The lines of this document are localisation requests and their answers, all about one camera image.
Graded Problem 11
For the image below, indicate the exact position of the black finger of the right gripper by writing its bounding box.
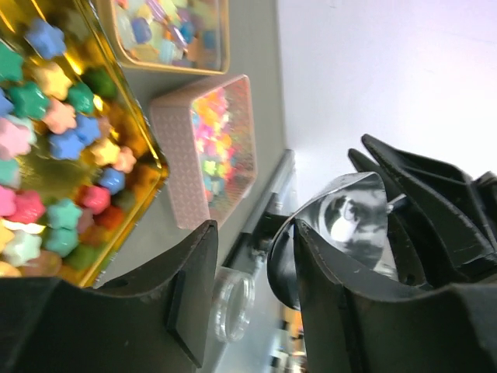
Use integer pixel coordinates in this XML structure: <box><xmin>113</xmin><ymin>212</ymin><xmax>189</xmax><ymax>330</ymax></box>
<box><xmin>361</xmin><ymin>134</ymin><xmax>496</xmax><ymax>268</ymax></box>
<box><xmin>348</xmin><ymin>148</ymin><xmax>429</xmax><ymax>288</ymax></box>

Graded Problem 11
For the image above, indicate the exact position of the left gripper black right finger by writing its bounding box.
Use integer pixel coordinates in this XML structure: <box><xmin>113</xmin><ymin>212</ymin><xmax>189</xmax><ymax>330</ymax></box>
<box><xmin>294</xmin><ymin>220</ymin><xmax>496</xmax><ymax>372</ymax></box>

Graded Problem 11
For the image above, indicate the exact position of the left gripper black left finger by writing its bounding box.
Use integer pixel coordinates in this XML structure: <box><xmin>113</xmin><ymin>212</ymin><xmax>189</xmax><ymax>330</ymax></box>
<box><xmin>1</xmin><ymin>220</ymin><xmax>218</xmax><ymax>372</ymax></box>

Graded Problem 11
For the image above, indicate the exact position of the silver metal scoop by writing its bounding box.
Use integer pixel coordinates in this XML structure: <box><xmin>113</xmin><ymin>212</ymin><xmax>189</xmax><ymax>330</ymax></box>
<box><xmin>267</xmin><ymin>172</ymin><xmax>405</xmax><ymax>310</ymax></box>

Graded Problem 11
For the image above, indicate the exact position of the gold tin of star candies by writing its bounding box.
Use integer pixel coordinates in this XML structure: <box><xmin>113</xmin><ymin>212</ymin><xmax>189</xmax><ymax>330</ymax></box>
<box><xmin>1</xmin><ymin>1</ymin><xmax>168</xmax><ymax>287</ymax></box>

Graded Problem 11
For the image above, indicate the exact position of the gold tin of pastel gummies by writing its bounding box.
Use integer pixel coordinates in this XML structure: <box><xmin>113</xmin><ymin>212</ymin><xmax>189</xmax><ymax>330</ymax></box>
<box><xmin>93</xmin><ymin>0</ymin><xmax>230</xmax><ymax>75</ymax></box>

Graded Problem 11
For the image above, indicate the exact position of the clear round jar lid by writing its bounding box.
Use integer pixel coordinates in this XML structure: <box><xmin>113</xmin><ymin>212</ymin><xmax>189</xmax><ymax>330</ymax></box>
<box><xmin>211</xmin><ymin>267</ymin><xmax>255</xmax><ymax>343</ymax></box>

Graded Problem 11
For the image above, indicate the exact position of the pink tin of bright gummies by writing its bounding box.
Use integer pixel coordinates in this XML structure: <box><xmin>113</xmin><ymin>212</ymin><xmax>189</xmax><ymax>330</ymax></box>
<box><xmin>149</xmin><ymin>75</ymin><xmax>257</xmax><ymax>229</ymax></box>

